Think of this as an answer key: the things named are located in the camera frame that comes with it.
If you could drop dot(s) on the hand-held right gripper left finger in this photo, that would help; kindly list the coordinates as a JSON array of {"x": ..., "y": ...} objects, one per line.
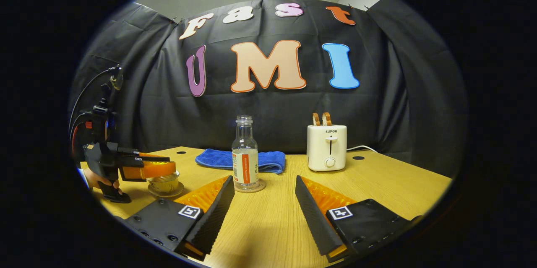
[{"x": 216, "y": 213}]

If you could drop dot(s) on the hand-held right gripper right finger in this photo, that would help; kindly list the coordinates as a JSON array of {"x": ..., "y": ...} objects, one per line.
[{"x": 314, "y": 222}]

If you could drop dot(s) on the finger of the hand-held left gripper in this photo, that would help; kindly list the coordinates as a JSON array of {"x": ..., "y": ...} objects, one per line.
[
  {"x": 142, "y": 155},
  {"x": 151, "y": 170}
]

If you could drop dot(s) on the round wooden coaster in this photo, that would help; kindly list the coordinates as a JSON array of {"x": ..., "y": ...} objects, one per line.
[{"x": 262, "y": 185}]

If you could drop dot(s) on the clear glass water bottle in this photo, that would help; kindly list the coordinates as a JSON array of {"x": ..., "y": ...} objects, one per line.
[{"x": 245, "y": 167}]

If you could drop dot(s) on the black backdrop cloth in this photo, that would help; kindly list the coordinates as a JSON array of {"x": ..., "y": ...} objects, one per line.
[{"x": 159, "y": 113}]

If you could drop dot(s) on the blue towel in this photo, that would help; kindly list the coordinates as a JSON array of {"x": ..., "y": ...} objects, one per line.
[{"x": 214, "y": 159}]

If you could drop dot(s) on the white toaster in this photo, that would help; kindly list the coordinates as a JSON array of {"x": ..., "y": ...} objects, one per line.
[{"x": 319, "y": 150}]

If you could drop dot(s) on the toast slice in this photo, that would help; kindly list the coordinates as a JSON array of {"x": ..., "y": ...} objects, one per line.
[
  {"x": 326, "y": 118},
  {"x": 316, "y": 119}
]

